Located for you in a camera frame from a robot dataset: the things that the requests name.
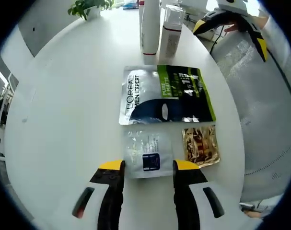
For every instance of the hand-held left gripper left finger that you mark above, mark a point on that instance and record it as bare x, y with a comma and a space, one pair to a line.
92, 206

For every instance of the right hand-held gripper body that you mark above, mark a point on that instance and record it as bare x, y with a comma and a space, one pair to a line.
234, 7

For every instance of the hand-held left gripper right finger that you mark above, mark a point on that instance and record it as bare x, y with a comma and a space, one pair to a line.
202, 206

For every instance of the white skincare bottle red label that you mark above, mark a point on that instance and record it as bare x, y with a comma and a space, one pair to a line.
170, 43

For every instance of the white skincare tube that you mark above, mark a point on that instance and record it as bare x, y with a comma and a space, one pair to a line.
150, 28

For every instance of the gold skincare sachet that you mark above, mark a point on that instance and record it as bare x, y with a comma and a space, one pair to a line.
200, 146

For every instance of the green black skincare sachet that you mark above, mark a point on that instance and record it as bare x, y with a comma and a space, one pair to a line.
145, 100

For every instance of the person's right hand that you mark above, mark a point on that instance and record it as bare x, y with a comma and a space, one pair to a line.
234, 26

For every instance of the white mesh office chair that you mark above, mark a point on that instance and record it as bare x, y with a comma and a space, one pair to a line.
255, 119

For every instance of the blue packet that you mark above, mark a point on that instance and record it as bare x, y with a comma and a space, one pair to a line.
130, 4

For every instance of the green potted plant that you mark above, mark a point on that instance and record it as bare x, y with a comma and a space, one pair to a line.
87, 6

